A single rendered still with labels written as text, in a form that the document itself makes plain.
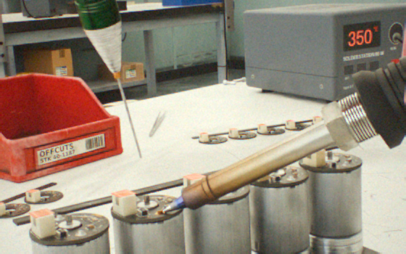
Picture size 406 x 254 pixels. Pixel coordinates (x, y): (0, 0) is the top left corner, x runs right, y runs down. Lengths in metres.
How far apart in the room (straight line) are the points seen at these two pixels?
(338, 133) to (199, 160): 0.33
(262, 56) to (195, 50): 5.54
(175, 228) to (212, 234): 0.02
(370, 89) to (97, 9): 0.08
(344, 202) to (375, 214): 0.13
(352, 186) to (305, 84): 0.47
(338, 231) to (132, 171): 0.26
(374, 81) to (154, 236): 0.09
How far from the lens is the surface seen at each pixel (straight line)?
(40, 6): 3.01
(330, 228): 0.28
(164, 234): 0.23
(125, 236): 0.23
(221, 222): 0.24
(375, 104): 0.20
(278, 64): 0.77
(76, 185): 0.49
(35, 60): 5.06
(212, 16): 3.55
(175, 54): 6.15
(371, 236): 0.38
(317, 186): 0.27
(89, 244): 0.22
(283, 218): 0.26
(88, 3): 0.19
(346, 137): 0.21
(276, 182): 0.25
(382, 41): 0.75
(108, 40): 0.19
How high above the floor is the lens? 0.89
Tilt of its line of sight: 12 degrees down
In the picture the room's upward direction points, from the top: 3 degrees counter-clockwise
